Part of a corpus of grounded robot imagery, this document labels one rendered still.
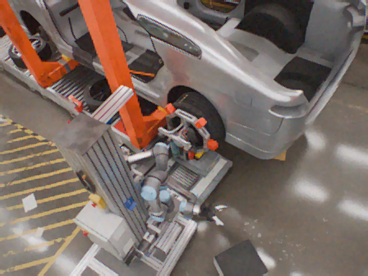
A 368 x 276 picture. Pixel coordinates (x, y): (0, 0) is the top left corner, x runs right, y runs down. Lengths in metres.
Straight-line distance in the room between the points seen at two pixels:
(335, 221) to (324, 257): 0.45
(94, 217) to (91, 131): 0.85
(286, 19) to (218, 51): 1.56
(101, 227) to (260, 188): 2.12
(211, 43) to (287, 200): 2.08
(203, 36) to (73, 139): 1.47
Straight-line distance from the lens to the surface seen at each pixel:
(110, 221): 2.41
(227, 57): 2.63
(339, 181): 4.14
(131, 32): 4.71
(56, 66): 4.87
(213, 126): 3.01
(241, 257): 3.14
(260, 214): 3.69
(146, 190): 2.18
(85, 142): 1.80
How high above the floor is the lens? 3.34
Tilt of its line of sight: 52 degrees down
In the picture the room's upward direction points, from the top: 8 degrees counter-clockwise
